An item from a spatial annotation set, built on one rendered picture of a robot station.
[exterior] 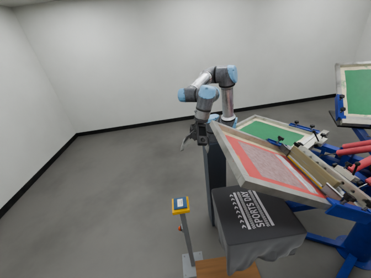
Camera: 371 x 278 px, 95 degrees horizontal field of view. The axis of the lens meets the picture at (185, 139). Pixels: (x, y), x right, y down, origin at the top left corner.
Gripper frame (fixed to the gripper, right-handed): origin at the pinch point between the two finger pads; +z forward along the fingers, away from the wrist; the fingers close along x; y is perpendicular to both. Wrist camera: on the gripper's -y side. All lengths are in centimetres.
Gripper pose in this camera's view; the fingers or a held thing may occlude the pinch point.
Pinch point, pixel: (194, 153)
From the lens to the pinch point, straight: 92.8
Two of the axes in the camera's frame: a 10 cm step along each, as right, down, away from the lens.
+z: -1.7, 8.6, 4.8
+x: -9.8, -1.0, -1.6
